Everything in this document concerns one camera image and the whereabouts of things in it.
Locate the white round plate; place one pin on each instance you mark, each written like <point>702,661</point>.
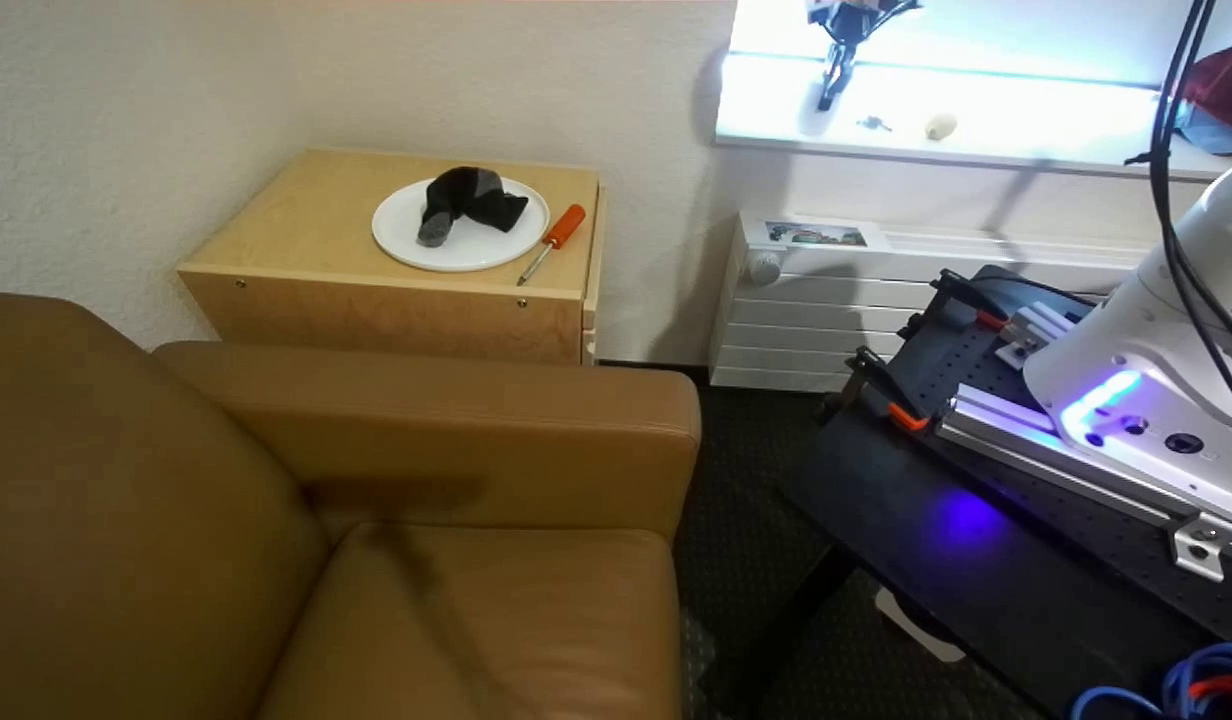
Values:
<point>490,248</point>

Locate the white windowsill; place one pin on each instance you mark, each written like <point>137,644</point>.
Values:
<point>800,132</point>

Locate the black robot table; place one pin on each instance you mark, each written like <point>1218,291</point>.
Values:
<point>991,587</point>

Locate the small beige object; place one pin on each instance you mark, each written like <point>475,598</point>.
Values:
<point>943,125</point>

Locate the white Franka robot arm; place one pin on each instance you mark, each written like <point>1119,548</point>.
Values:
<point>1178,315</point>

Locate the aluminium profile rail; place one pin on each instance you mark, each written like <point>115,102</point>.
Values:
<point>1040,460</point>

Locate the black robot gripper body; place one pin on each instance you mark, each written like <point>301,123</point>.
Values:
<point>851,18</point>

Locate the black mounting board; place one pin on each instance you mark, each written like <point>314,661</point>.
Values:
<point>958,362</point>

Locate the light wooden nightstand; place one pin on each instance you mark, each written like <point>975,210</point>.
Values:
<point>301,221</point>

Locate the black orange clamp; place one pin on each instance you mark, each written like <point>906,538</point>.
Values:
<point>896,400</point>
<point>976,306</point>

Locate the small dark object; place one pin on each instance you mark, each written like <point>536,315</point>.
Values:
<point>878,125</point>

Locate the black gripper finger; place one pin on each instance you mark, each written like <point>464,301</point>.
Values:
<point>832,83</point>

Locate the dark red cloth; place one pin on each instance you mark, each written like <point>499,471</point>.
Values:
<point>1231,83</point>

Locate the silver metal corner bracket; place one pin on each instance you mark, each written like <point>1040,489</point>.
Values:
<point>1203,548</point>

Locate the brown leather armchair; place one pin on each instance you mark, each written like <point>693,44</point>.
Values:
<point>179,535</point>

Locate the blue grey cloth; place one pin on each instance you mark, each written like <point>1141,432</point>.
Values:
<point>1208,132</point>

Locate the black crumpled cloth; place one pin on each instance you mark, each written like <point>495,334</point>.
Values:
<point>460,198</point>

